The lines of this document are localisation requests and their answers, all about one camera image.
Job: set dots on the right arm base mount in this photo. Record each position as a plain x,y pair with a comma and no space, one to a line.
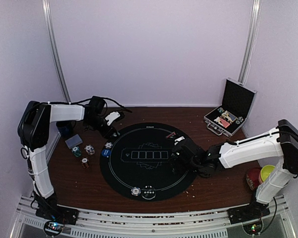
246,213

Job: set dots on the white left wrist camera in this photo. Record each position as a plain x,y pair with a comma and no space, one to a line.
114,116

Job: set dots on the dark blue ceramic mug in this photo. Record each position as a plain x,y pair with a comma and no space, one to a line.
65,128

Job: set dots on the blue-backed playing card deck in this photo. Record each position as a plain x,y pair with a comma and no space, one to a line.
73,141

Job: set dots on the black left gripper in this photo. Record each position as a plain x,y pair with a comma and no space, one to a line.
107,134

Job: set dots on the aluminium right corner post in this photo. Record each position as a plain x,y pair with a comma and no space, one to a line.
250,42

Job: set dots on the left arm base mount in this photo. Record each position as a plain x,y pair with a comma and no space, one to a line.
62,215

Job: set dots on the yellow-green plastic bowl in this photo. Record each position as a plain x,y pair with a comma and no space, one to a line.
265,172

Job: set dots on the red card deck in case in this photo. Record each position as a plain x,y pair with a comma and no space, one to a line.
223,122

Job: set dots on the aluminium left corner post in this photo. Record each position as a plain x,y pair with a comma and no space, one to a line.
55,53

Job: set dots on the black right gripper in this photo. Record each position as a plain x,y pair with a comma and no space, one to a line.
176,158

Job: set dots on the red triangular button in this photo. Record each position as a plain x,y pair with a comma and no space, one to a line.
171,136

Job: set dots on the black round poker mat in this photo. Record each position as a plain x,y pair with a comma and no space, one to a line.
139,157

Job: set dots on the green 50 poker chip stack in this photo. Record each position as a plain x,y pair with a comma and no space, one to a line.
76,151

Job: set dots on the aluminium corner post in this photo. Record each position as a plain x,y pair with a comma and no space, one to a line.
250,42
55,53

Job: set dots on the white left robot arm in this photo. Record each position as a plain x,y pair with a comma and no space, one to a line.
33,131

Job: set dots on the aluminium front rail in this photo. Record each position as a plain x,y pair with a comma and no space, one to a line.
196,224

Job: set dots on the aluminium poker chip case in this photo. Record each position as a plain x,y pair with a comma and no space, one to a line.
235,108

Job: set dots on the red patterned bowl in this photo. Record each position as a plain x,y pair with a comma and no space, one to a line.
253,177

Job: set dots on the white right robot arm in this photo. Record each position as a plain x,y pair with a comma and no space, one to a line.
281,141

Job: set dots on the red poker chip stack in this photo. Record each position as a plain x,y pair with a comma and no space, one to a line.
85,163

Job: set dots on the blue round blind button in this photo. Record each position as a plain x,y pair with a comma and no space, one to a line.
106,152

